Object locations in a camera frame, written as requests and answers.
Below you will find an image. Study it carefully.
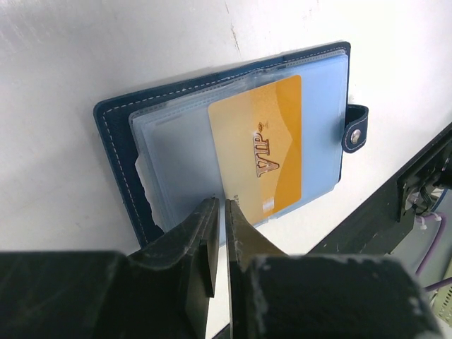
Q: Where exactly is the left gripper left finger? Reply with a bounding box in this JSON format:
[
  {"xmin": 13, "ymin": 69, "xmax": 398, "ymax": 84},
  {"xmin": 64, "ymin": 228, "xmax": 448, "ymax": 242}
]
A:
[{"xmin": 1, "ymin": 198, "xmax": 220, "ymax": 338}]

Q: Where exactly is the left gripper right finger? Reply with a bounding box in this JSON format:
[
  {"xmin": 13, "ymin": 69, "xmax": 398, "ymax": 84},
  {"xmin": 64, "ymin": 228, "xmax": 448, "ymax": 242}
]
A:
[{"xmin": 225, "ymin": 200, "xmax": 441, "ymax": 338}]

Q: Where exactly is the blue leather card holder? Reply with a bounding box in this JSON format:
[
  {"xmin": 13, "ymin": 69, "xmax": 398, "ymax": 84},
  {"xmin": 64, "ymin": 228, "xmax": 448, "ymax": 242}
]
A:
[{"xmin": 93, "ymin": 41, "xmax": 369, "ymax": 246}]

